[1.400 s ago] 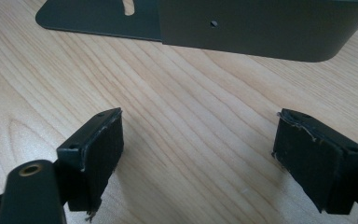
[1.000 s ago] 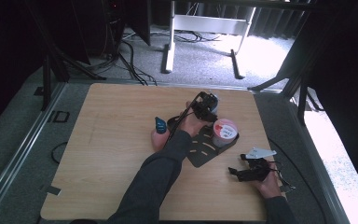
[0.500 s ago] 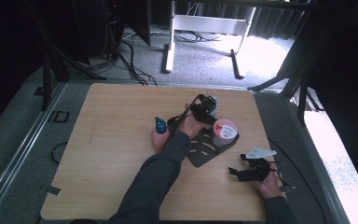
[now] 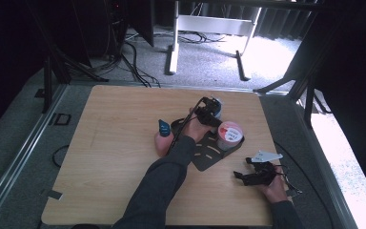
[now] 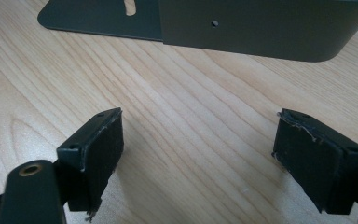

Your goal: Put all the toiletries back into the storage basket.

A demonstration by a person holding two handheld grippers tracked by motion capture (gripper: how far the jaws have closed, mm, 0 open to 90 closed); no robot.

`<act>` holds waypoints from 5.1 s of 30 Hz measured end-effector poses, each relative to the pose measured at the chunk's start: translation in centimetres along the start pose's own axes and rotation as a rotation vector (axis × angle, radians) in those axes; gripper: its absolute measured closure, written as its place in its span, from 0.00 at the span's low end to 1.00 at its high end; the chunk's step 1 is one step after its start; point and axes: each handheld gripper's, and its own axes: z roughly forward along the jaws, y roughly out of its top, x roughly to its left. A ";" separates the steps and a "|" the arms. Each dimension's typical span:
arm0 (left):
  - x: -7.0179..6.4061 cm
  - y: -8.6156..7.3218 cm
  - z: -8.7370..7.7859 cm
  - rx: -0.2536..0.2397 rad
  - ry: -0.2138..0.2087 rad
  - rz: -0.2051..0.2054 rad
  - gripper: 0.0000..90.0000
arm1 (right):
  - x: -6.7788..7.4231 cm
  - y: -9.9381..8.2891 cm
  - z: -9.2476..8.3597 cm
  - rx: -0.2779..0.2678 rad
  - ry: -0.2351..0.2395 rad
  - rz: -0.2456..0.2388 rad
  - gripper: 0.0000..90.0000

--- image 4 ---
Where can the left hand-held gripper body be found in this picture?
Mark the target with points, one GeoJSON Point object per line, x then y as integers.
{"type": "Point", "coordinates": [204, 113]}

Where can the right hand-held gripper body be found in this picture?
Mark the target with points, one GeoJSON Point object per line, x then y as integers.
{"type": "Point", "coordinates": [265, 173]}

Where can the pink round cream jar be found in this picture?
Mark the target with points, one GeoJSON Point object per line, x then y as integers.
{"type": "Point", "coordinates": [230, 135]}

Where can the black slotted corner shelf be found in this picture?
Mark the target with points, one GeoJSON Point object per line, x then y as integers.
{"type": "Point", "coordinates": [209, 156]}

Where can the pink bottle with blue cap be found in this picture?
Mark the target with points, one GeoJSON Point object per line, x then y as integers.
{"type": "Point", "coordinates": [162, 146]}

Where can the person's left hand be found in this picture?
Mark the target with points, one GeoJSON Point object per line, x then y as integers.
{"type": "Point", "coordinates": [197, 132]}

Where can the person's right hand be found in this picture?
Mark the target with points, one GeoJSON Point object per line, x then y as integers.
{"type": "Point", "coordinates": [276, 191]}

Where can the black metal stand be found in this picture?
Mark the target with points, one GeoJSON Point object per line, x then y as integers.
{"type": "Point", "coordinates": [49, 79]}
{"type": "Point", "coordinates": [308, 98]}

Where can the dark curtain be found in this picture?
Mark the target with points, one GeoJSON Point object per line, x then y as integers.
{"type": "Point", "coordinates": [282, 22]}

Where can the dark computer tower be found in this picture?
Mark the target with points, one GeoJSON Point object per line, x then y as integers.
{"type": "Point", "coordinates": [108, 28]}

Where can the black tape rectangle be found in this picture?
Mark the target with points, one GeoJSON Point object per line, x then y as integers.
{"type": "Point", "coordinates": [62, 119]}

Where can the grey tape strip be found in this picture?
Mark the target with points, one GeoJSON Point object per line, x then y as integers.
{"type": "Point", "coordinates": [53, 194]}

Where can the white desk frame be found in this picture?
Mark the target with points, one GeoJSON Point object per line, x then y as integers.
{"type": "Point", "coordinates": [214, 24]}

